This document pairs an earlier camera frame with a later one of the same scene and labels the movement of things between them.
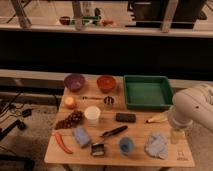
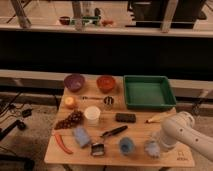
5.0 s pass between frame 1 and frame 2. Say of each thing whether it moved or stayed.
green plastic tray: stayed
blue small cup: stayed
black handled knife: stayed
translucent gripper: moved
